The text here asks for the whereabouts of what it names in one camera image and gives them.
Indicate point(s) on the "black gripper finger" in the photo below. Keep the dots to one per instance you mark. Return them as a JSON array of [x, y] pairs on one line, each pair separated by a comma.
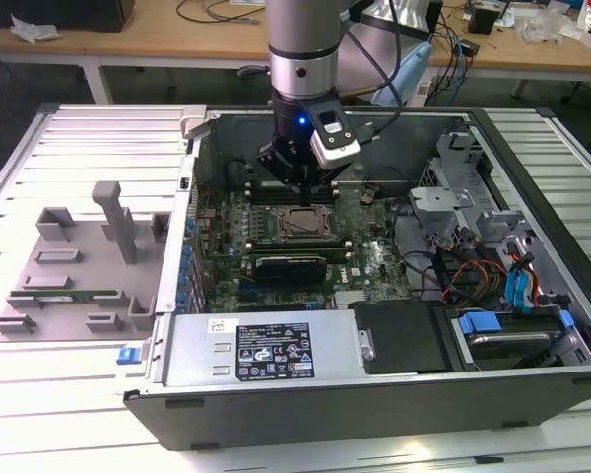
[[275, 160], [330, 177]]

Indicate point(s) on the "square CPU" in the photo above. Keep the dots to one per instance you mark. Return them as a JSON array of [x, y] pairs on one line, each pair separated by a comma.
[[303, 222]]

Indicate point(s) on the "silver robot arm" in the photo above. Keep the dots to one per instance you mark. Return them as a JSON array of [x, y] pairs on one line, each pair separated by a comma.
[[300, 39]]

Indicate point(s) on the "CPU socket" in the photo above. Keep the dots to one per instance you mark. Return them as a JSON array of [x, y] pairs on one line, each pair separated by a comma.
[[277, 237]]

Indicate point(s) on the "black RAM slot bank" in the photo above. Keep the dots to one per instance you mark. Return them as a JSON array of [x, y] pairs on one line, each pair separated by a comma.
[[261, 196], [295, 245]]

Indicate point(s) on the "round coin battery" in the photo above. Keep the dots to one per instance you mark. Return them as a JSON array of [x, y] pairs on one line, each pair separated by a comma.
[[367, 198]]

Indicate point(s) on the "green motherboard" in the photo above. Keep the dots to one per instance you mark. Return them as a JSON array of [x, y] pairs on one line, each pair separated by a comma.
[[364, 236]]

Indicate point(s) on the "black graphics card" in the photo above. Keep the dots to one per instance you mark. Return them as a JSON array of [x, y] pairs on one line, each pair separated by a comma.
[[290, 271]]

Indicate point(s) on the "blue expansion slot clip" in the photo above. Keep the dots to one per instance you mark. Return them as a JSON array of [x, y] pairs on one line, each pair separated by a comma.
[[187, 254], [184, 277], [192, 227], [181, 297]]

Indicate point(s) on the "silver drive cage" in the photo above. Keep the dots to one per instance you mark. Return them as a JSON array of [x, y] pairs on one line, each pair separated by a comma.
[[438, 199]]

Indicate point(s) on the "silver chipset heatsink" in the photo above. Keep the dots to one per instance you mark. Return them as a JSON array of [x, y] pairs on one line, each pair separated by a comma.
[[349, 299]]

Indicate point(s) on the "wooden desk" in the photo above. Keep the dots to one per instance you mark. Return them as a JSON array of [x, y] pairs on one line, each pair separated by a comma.
[[152, 42]]

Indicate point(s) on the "tall black box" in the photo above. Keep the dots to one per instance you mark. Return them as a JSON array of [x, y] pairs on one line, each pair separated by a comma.
[[437, 29]]

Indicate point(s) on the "small black adapter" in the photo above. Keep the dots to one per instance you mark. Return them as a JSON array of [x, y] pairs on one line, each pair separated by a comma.
[[469, 47]]

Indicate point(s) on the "grey power supply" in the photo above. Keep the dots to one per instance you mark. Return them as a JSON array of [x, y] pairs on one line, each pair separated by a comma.
[[202, 345]]

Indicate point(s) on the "small black cube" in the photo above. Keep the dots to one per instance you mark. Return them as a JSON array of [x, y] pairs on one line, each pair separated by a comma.
[[482, 20]]

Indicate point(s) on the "hard disk in blue carrier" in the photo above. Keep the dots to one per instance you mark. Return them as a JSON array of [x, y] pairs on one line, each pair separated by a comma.
[[502, 345]]

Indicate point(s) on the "black open PC case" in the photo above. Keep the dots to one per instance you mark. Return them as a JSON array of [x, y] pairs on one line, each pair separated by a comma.
[[325, 419]]

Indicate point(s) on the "blue case latch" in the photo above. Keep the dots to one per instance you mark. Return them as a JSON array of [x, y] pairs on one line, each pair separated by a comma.
[[128, 356]]

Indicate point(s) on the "grey parts rack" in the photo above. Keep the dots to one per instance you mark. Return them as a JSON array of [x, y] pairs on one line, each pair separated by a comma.
[[79, 315]]

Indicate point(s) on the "green RAM stick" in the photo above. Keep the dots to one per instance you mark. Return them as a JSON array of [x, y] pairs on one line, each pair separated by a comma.
[[64, 294]]

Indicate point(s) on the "wide black case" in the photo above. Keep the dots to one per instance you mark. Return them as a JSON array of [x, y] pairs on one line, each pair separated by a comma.
[[54, 12]]

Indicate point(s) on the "clear plastic bags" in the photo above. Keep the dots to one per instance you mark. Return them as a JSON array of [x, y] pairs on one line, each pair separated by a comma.
[[546, 24]]

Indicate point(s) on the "white crumpled paper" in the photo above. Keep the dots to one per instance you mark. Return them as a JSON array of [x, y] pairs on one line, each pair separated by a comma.
[[32, 29]]

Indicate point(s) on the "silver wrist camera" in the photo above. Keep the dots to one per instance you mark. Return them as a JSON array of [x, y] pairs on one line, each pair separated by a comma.
[[335, 140]]

